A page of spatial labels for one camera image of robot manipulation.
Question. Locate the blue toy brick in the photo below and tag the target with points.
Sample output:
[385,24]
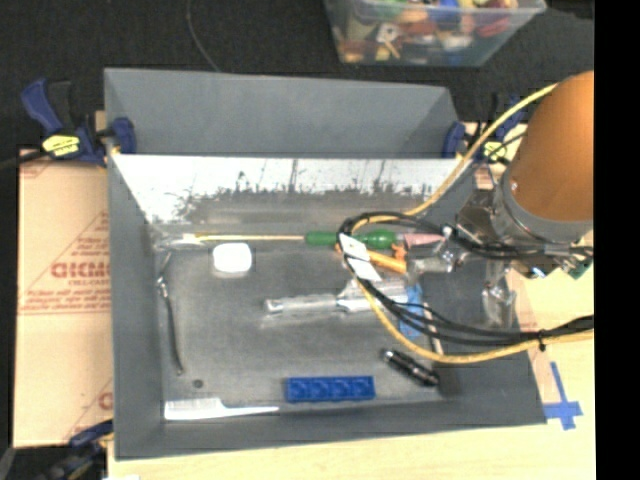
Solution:
[330,389]

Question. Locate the black cylindrical plug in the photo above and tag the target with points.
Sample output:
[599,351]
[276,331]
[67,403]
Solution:
[410,368]

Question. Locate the brown cardboard board, red print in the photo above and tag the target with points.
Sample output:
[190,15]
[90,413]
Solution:
[60,358]

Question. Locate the blue plastic piece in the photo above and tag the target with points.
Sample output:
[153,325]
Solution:
[414,298]

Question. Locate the white foam block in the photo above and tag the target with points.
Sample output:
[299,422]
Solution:
[232,258]

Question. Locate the white comb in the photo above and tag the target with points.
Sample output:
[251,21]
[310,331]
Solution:
[195,410]

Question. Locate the pink wedge block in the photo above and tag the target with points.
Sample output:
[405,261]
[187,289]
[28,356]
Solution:
[420,241]

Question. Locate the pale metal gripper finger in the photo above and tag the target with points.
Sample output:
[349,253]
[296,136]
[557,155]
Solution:
[310,304]
[355,248]

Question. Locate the orange toy carrot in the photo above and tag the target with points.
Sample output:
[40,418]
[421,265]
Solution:
[389,263]

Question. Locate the grey metal bin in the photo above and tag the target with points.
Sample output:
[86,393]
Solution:
[250,338]

